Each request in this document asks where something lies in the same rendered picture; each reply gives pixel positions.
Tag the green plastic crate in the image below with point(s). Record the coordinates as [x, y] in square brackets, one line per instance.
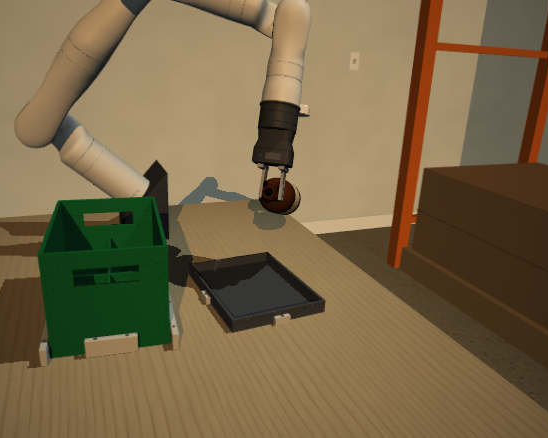
[81, 304]

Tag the dark brown bottle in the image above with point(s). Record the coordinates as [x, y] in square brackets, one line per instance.
[291, 198]

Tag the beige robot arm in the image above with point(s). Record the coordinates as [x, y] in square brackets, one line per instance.
[89, 46]

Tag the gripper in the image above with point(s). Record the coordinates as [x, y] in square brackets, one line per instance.
[279, 112]

